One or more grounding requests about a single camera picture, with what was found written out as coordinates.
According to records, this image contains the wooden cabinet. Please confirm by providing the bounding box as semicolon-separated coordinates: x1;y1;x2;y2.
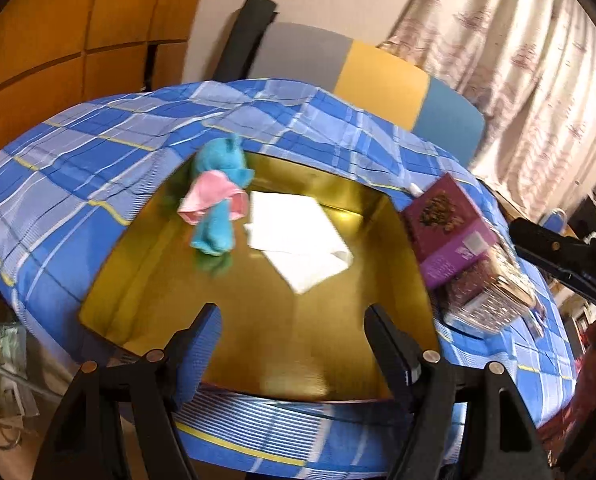
0;0;214;161

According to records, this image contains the beige patterned curtain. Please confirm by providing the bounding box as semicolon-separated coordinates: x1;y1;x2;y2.
378;0;596;221

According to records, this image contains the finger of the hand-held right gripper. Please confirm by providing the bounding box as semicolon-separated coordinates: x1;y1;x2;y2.
509;219;596;306

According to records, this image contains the blue white cup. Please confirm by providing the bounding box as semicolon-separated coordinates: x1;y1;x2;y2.
542;207;570;233

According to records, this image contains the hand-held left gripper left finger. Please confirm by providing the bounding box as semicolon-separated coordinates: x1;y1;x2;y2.
32;302;224;480

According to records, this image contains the blue plaid cloth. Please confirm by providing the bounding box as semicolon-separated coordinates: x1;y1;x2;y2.
0;78;579;478

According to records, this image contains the purple box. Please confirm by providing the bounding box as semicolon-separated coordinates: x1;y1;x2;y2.
403;172;501;291

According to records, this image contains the white paper napkin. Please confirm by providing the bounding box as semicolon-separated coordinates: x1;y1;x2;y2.
243;190;354;295

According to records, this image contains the dark red patterned cloth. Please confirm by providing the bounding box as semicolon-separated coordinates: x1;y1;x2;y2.
568;310;596;461

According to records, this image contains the blue plush toy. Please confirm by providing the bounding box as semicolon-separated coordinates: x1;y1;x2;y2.
190;132;256;276

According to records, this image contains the gold metal tray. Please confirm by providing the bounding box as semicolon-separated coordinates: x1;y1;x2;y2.
78;152;441;403

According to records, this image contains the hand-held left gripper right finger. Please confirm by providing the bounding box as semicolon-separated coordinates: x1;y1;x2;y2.
364;303;554;480

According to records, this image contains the white green package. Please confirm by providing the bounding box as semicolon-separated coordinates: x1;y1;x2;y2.
0;322;29;418

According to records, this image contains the clear plastic container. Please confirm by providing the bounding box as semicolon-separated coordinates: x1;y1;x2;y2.
438;240;546;336

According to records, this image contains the grey yellow blue chair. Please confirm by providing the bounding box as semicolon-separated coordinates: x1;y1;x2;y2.
213;0;486;166

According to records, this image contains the pink cloth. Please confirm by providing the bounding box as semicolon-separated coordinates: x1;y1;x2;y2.
178;170;249;226

